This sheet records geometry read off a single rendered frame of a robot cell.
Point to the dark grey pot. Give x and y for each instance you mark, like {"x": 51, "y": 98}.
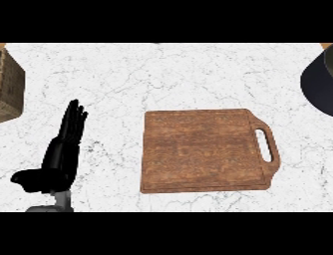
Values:
{"x": 327, "y": 89}

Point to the brown wooden cutting board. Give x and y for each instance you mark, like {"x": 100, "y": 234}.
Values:
{"x": 203, "y": 149}

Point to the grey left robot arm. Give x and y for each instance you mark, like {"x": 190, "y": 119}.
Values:
{"x": 60, "y": 202}

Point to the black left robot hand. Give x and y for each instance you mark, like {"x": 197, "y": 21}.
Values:
{"x": 61, "y": 156}

